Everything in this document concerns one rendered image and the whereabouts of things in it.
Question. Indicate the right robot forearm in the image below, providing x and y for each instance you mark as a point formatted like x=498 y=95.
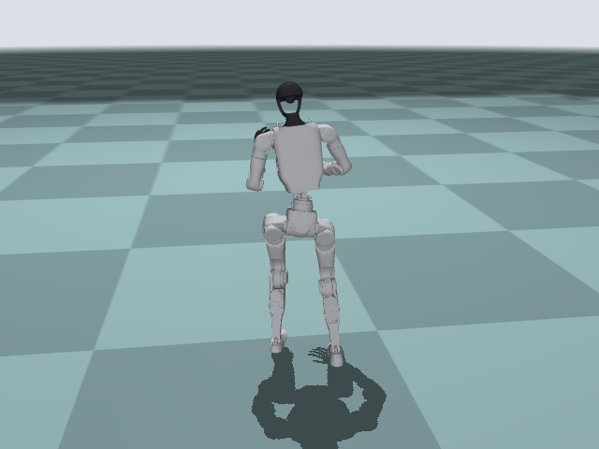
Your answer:
x=328 y=168

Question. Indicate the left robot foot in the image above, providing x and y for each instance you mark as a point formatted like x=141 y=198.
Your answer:
x=277 y=347

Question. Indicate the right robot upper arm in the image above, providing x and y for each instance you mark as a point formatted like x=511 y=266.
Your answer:
x=336 y=149

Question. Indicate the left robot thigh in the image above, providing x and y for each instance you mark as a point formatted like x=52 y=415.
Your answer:
x=274 y=226

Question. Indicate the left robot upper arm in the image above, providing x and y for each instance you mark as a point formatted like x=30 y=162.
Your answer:
x=263 y=143

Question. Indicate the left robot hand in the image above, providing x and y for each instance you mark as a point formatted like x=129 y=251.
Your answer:
x=260 y=131

